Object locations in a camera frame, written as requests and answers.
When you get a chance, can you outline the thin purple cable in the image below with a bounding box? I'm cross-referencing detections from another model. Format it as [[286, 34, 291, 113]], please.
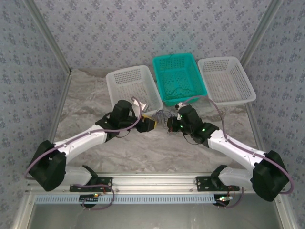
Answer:
[[153, 108, 179, 137]]

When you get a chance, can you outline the white perforated plastic basket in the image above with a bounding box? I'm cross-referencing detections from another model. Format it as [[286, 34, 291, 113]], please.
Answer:
[[197, 56, 257, 107], [105, 64, 164, 115]]

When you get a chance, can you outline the teal perforated plastic basket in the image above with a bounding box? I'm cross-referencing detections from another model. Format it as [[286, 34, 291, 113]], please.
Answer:
[[152, 52, 207, 107]]

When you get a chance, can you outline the small black controller board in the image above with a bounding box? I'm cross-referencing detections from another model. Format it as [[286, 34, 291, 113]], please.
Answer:
[[79, 193, 100, 208], [214, 194, 234, 208]]

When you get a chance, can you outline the grey metal panel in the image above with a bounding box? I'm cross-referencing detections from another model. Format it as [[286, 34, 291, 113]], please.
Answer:
[[28, 202, 284, 229]]

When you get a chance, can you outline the purple arm harness cable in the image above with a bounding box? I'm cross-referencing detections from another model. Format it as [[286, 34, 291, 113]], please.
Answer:
[[181, 95, 294, 196], [23, 96, 142, 182]]

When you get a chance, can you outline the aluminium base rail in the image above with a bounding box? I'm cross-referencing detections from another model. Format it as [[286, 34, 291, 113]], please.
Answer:
[[25, 173, 286, 194]]

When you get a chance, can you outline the aluminium frame side rail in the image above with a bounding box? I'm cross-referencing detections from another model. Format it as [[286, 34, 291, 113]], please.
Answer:
[[11, 69, 72, 229], [245, 104, 298, 229]]

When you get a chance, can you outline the white slotted cable duct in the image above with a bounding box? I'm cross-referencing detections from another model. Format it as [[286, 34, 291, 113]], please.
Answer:
[[35, 193, 231, 205]]

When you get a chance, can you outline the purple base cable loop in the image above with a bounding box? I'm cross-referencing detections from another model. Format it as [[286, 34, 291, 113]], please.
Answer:
[[71, 182, 115, 211], [218, 187, 244, 209]]

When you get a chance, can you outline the aluminium frame corner post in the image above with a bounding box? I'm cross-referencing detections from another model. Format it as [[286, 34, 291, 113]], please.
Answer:
[[23, 0, 72, 75], [239, 0, 285, 63]]

